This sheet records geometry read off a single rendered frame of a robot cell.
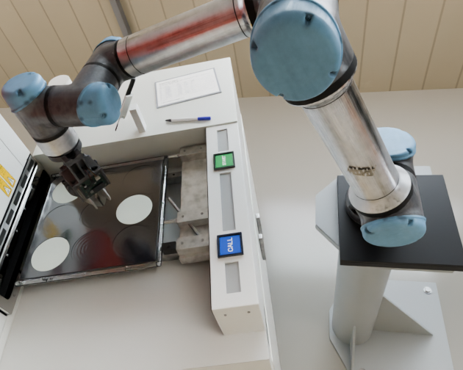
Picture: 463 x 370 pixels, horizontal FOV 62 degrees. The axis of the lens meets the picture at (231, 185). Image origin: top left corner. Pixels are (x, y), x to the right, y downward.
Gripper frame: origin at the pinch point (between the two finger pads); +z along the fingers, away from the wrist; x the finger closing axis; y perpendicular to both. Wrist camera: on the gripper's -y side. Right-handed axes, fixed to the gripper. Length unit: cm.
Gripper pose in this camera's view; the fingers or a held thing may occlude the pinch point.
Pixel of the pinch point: (98, 200)
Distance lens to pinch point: 99.5
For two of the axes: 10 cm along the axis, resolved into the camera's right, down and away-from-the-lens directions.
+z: 1.6, 6.4, 7.5
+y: 6.5, 5.0, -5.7
